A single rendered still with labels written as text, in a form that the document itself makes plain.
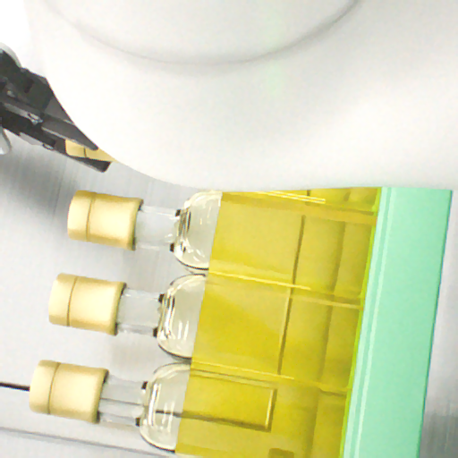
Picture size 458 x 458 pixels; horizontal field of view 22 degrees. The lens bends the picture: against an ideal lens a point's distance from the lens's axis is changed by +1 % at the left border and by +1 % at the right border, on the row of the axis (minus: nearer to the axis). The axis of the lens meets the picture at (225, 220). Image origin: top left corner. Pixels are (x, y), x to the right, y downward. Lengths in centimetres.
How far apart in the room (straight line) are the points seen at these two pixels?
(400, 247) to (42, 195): 38
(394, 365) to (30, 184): 41
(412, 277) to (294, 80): 36
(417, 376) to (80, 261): 36
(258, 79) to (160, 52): 3
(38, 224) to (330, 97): 64
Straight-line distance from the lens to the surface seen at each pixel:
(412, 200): 66
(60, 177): 94
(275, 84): 29
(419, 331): 64
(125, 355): 90
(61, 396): 76
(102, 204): 78
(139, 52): 28
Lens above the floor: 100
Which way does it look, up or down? 4 degrees up
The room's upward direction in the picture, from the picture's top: 81 degrees counter-clockwise
